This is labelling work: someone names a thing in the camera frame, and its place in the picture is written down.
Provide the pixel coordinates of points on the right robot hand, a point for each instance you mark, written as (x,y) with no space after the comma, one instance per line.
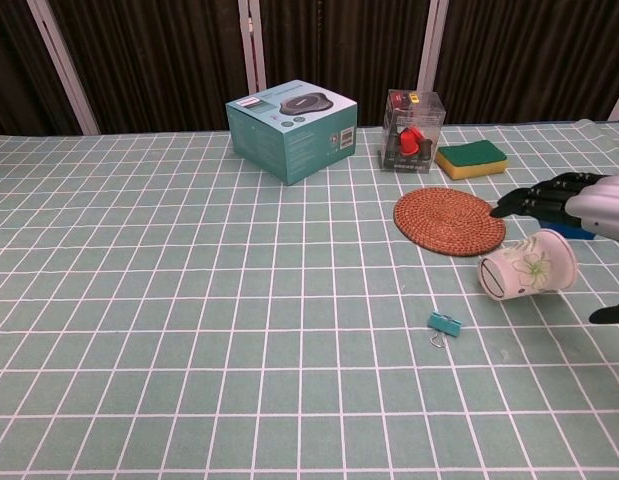
(599,205)

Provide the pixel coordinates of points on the white floral paper cup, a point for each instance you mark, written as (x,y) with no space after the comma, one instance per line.
(539,265)

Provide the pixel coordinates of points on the blue toy building block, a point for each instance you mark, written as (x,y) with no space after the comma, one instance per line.
(583,234)

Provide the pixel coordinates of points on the yellow green sponge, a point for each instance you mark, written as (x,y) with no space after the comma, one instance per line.
(471,159)

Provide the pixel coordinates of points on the round woven rattan coaster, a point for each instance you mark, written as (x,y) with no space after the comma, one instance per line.
(449,222)

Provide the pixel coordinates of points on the dark brown plastic piece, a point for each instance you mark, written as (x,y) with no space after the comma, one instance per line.
(427,149)

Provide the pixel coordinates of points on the teal binder clip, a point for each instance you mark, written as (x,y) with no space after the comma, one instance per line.
(445,323)

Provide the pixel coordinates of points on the red plastic cone piece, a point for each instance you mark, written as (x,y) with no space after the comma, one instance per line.
(409,141)

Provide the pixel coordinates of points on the clear plastic display box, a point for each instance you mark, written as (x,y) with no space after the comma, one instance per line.
(414,115)

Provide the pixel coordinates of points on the teal cardboard product box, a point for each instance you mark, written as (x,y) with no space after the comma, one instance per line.
(269,145)

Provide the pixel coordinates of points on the green checked tablecloth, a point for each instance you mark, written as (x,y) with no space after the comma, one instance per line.
(189,325)

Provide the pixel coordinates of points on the dark pleated curtain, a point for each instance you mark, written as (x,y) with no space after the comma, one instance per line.
(159,60)

